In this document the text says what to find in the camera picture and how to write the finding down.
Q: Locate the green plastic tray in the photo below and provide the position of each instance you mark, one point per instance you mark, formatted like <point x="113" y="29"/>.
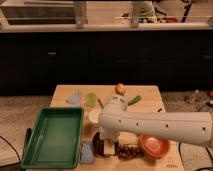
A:
<point x="55" y="140"/>

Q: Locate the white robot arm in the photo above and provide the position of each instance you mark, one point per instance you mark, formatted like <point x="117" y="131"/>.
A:
<point x="194" y="128"/>

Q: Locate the purple bowl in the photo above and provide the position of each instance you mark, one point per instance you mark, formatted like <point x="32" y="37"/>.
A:
<point x="98" y="146"/>

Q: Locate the orange bowl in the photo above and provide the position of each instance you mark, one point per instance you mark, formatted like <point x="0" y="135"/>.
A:
<point x="155" y="147"/>

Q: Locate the green cup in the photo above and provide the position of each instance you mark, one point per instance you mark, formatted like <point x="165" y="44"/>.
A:
<point x="91" y="100"/>

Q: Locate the blue sponge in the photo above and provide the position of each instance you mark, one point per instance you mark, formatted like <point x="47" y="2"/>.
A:
<point x="87" y="153"/>

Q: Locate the white cup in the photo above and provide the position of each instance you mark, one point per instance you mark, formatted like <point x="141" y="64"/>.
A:
<point x="93" y="116"/>

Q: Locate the bunch of dark grapes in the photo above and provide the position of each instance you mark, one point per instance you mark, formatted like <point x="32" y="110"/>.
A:
<point x="128" y="152"/>

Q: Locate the light blue cloth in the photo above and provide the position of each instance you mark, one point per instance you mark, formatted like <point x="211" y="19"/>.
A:
<point x="74" y="100"/>

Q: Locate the black tool beside tray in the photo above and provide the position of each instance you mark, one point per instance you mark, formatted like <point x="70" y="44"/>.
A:
<point x="27" y="138"/>

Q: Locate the green cucumber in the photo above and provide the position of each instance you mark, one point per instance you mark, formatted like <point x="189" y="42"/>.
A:
<point x="134" y="100"/>

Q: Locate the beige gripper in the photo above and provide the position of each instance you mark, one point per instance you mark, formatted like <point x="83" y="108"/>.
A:
<point x="109" y="148"/>

